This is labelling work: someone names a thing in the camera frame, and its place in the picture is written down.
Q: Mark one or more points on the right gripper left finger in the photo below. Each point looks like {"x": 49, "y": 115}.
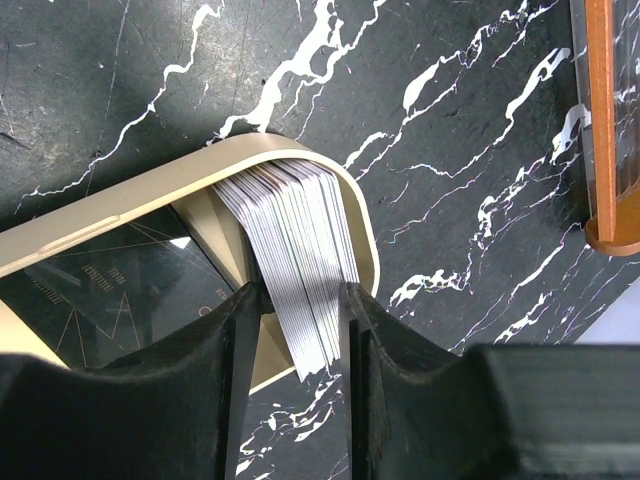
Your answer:
{"x": 172, "y": 410}

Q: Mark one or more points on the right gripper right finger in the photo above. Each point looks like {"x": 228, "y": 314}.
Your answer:
{"x": 416, "y": 411}

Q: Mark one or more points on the black credit card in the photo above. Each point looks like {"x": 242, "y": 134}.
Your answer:
{"x": 118, "y": 292}

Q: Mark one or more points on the oval wooden tray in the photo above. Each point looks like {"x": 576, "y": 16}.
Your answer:
{"x": 186, "y": 183}

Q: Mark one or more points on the stack of cards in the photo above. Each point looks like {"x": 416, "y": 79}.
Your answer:
{"x": 295, "y": 221}

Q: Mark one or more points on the orange wooden shelf rack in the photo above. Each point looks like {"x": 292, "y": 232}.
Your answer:
{"x": 606, "y": 42}

